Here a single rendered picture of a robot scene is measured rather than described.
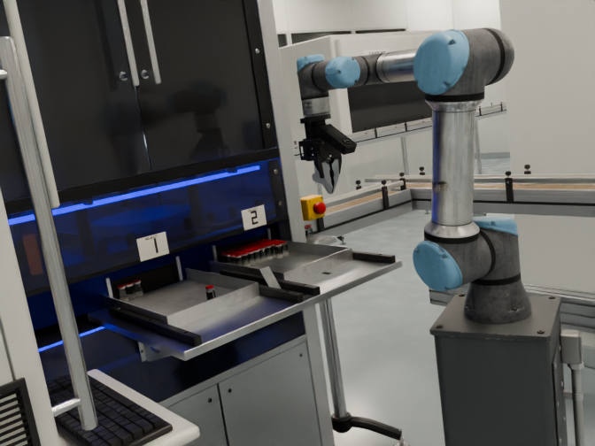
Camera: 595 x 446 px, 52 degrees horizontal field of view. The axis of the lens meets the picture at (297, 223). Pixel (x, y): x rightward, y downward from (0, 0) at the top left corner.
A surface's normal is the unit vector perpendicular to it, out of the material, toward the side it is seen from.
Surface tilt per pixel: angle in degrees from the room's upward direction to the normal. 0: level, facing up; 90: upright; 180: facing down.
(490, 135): 90
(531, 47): 90
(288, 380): 90
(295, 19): 90
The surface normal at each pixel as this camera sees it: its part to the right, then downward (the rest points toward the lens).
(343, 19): 0.66, 0.05
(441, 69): -0.82, 0.09
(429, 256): -0.81, 0.34
